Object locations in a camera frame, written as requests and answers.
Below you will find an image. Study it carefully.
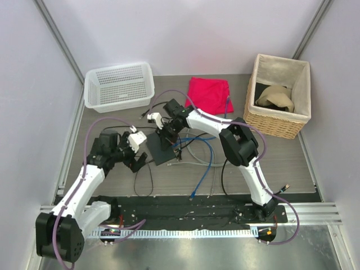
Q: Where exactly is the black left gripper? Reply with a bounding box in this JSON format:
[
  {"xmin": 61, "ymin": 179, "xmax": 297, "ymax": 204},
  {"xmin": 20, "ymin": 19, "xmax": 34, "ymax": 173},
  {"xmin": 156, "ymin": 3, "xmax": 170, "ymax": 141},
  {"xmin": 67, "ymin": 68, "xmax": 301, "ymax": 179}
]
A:
[{"xmin": 111, "ymin": 132, "xmax": 147, "ymax": 172}]

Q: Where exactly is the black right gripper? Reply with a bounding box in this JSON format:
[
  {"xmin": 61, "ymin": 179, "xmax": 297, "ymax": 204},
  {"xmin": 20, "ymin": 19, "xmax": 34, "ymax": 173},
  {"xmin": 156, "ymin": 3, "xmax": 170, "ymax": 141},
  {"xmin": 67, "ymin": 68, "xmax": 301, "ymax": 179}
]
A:
[{"xmin": 156, "ymin": 120, "xmax": 185, "ymax": 150}]

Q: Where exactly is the thin black power cord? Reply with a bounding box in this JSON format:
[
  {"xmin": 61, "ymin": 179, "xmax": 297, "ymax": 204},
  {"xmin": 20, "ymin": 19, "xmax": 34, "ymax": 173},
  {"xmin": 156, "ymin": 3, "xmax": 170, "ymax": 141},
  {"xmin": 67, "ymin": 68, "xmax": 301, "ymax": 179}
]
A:
[{"xmin": 133, "ymin": 161, "xmax": 154, "ymax": 197}]

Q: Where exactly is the black network switch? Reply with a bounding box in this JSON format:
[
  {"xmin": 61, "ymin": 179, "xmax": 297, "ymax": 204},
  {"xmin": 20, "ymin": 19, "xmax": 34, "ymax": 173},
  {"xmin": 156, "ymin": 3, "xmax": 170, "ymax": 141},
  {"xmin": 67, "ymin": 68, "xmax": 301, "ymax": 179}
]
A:
[{"xmin": 146, "ymin": 133, "xmax": 176, "ymax": 166}]

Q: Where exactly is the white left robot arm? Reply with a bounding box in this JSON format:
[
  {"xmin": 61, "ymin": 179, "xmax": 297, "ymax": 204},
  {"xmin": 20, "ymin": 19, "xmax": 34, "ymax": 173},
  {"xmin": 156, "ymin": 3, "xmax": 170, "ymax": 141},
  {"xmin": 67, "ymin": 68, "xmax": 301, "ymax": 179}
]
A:
[{"xmin": 35, "ymin": 130, "xmax": 147, "ymax": 263}]

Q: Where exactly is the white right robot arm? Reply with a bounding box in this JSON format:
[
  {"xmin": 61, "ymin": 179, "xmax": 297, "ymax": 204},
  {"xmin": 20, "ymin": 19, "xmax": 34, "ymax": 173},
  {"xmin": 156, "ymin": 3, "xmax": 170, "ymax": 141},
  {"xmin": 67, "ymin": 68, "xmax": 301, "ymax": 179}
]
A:
[{"xmin": 155, "ymin": 99, "xmax": 278, "ymax": 222}]

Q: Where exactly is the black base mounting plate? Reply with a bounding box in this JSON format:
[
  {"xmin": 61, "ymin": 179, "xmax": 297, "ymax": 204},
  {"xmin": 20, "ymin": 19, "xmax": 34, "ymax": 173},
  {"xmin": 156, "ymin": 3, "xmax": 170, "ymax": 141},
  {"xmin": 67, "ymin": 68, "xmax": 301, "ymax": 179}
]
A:
[{"xmin": 87, "ymin": 195, "xmax": 288, "ymax": 231}]

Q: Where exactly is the red folded cloth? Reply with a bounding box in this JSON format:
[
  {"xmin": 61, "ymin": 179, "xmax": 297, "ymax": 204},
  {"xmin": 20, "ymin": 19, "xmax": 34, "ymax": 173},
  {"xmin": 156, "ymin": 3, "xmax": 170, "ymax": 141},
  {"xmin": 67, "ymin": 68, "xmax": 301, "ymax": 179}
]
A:
[{"xmin": 187, "ymin": 77, "xmax": 234, "ymax": 115}]

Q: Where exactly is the white perforated plastic basket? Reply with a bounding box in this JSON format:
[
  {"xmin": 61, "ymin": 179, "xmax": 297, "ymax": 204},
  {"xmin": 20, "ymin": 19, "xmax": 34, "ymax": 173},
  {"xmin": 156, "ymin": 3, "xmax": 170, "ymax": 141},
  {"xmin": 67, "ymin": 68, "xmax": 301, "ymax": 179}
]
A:
[{"xmin": 84, "ymin": 62, "xmax": 155, "ymax": 113}]

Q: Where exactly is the beige cloth in basket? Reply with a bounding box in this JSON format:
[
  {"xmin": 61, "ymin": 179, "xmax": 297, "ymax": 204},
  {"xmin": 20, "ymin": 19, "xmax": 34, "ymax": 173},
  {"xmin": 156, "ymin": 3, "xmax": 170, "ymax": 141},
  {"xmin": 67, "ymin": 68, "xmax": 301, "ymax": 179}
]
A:
[{"xmin": 255, "ymin": 85, "xmax": 295, "ymax": 113}]

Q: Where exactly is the wicker basket with liner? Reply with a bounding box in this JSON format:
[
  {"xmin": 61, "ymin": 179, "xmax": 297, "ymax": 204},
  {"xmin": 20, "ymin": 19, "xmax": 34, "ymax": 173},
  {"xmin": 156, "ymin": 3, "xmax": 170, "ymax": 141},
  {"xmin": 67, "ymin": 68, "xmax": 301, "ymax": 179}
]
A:
[{"xmin": 244, "ymin": 54, "xmax": 311, "ymax": 139}]

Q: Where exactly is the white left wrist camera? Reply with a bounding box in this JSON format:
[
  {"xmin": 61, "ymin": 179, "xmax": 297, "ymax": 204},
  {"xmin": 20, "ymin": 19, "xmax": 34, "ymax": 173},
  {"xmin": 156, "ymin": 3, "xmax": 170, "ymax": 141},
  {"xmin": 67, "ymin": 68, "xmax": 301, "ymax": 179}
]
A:
[{"xmin": 128, "ymin": 126, "xmax": 147, "ymax": 153}]

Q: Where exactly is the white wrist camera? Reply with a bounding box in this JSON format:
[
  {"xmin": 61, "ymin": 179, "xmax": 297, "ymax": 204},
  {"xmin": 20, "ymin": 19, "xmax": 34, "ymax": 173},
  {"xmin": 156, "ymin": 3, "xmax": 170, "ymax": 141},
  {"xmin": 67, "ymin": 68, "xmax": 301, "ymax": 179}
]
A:
[
  {"xmin": 147, "ymin": 112, "xmax": 164, "ymax": 129},
  {"xmin": 128, "ymin": 126, "xmax": 147, "ymax": 153}
]

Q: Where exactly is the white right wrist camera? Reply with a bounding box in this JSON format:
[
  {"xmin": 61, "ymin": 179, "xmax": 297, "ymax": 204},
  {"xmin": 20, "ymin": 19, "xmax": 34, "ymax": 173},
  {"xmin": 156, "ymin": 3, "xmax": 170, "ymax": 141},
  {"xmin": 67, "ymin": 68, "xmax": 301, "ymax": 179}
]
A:
[{"xmin": 147, "ymin": 112, "xmax": 164, "ymax": 129}]

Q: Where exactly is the blue ethernet cable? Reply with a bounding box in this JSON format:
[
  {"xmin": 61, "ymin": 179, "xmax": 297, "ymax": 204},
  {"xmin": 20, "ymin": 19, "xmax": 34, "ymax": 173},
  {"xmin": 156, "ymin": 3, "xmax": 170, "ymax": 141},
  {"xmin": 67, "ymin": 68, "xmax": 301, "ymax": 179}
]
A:
[
  {"xmin": 173, "ymin": 134, "xmax": 217, "ymax": 200},
  {"xmin": 173, "ymin": 95, "xmax": 232, "ymax": 149}
]

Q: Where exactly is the grey ethernet cable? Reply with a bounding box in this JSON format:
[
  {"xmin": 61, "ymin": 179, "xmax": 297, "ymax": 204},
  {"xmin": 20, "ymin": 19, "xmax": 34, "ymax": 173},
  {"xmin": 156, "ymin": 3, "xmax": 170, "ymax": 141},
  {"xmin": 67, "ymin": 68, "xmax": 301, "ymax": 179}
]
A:
[{"xmin": 166, "ymin": 132, "xmax": 228, "ymax": 196}]

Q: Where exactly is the aluminium front rail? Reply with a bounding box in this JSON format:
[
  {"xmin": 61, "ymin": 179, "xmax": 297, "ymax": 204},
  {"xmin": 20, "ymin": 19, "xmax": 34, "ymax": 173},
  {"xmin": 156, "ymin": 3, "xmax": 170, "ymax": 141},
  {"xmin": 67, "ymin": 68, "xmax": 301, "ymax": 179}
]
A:
[{"xmin": 55, "ymin": 197, "xmax": 342, "ymax": 242}]

